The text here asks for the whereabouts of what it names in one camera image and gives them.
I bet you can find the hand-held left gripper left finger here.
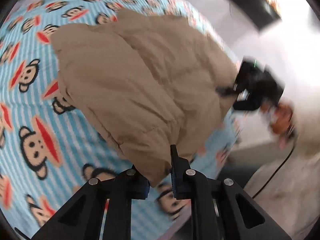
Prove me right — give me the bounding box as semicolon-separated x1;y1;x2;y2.
31;165;150;240

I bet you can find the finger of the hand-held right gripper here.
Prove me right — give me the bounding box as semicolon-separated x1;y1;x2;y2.
217;84;238;97

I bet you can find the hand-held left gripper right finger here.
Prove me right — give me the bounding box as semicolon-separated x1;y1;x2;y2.
170;144;292;240

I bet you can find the tan puffer jacket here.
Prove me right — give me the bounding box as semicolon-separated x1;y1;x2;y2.
50;7;242;188

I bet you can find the person's right hand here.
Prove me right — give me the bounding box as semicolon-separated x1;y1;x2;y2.
260;102;297;142

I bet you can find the monkey print striped blanket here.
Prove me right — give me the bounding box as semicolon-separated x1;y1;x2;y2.
0;0;244;240

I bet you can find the black wall television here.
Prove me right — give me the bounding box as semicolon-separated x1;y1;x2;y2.
219;0;283;32

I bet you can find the black cable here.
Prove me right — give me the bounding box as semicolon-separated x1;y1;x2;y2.
251;127;297;199

